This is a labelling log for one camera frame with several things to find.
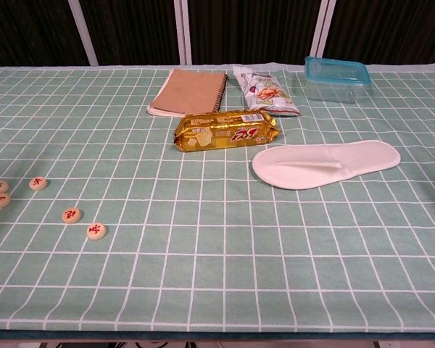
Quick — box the green grid cutting mat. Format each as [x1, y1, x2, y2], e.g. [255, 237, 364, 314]
[0, 64, 435, 333]

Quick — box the gold biscuit package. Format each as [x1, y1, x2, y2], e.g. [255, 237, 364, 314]
[173, 110, 283, 154]

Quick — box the brown spiral notebook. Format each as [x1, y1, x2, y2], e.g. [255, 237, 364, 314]
[146, 67, 228, 119]

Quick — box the white snack bag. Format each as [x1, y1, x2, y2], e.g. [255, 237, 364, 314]
[233, 65, 302, 117]

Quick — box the white disposable slipper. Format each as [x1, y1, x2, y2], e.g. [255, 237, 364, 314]
[252, 139, 402, 191]

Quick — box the clear container teal lid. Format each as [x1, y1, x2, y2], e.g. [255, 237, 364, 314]
[304, 55, 371, 104]

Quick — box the white partition post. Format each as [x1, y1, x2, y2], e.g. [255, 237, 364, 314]
[309, 0, 337, 65]
[67, 0, 99, 67]
[173, 0, 193, 66]

